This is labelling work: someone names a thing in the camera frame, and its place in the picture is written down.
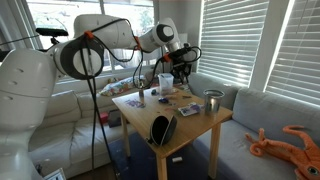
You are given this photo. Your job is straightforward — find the cream leather sofa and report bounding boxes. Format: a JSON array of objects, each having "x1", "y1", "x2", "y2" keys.
[{"x1": 28, "y1": 74, "x2": 148, "y2": 179}]

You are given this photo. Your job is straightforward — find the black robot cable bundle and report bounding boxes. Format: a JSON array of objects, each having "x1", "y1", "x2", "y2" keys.
[{"x1": 78, "y1": 18, "x2": 203, "y2": 174}]

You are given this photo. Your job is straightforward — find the clear plastic cup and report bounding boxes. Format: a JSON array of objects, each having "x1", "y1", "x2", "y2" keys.
[{"x1": 157, "y1": 72, "x2": 175, "y2": 97}]

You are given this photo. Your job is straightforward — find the grey fabric sofa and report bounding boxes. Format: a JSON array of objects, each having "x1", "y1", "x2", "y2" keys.
[{"x1": 188, "y1": 72, "x2": 320, "y2": 180}]

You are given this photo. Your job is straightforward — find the purple and white packet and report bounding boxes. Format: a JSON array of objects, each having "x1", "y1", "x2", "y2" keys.
[{"x1": 177, "y1": 101, "x2": 205, "y2": 117}]

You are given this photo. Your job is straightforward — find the black stereo camera bar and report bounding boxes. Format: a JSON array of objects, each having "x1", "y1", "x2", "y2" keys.
[{"x1": 35, "y1": 27, "x2": 69, "y2": 38}]

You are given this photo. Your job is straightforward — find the colourful floral pillow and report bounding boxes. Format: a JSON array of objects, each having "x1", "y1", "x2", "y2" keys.
[{"x1": 98, "y1": 75, "x2": 148, "y2": 98}]

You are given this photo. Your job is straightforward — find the dark blue rug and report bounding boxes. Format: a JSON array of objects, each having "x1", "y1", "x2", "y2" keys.
[{"x1": 108, "y1": 131, "x2": 214, "y2": 180}]

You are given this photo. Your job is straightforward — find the small red box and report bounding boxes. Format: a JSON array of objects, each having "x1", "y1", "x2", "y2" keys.
[{"x1": 99, "y1": 112, "x2": 110, "y2": 126}]

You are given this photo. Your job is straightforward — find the dark pouch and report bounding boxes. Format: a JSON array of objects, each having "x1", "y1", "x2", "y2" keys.
[{"x1": 107, "y1": 109, "x2": 123, "y2": 129}]

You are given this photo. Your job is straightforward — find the light wooden square table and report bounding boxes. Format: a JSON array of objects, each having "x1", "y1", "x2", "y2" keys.
[{"x1": 111, "y1": 83, "x2": 234, "y2": 180}]

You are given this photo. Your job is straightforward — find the silver metal cup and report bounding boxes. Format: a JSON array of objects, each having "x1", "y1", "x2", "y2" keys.
[{"x1": 203, "y1": 88, "x2": 226, "y2": 115}]

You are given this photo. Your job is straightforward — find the white framed window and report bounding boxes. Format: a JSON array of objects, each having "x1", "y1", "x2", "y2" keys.
[{"x1": 24, "y1": 0, "x2": 158, "y2": 81}]

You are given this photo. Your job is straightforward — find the orange octopus plush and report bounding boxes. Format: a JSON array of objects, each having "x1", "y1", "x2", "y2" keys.
[{"x1": 244, "y1": 124, "x2": 320, "y2": 180}]

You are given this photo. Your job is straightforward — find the white picture frame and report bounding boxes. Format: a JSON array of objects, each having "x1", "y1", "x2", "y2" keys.
[{"x1": 43, "y1": 168, "x2": 67, "y2": 180}]

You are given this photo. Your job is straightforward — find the white window blind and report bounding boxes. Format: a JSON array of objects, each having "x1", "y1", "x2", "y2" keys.
[
  {"x1": 264, "y1": 0, "x2": 320, "y2": 106},
  {"x1": 198, "y1": 0, "x2": 269, "y2": 88}
]

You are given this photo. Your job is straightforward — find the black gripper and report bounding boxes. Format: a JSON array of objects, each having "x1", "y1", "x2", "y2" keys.
[{"x1": 171, "y1": 60, "x2": 194, "y2": 84}]

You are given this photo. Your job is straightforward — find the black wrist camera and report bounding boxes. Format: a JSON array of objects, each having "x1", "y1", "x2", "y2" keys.
[{"x1": 173, "y1": 46, "x2": 198, "y2": 63}]

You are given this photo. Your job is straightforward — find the black oval zipper case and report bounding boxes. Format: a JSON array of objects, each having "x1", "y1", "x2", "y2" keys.
[{"x1": 147, "y1": 114, "x2": 179, "y2": 147}]

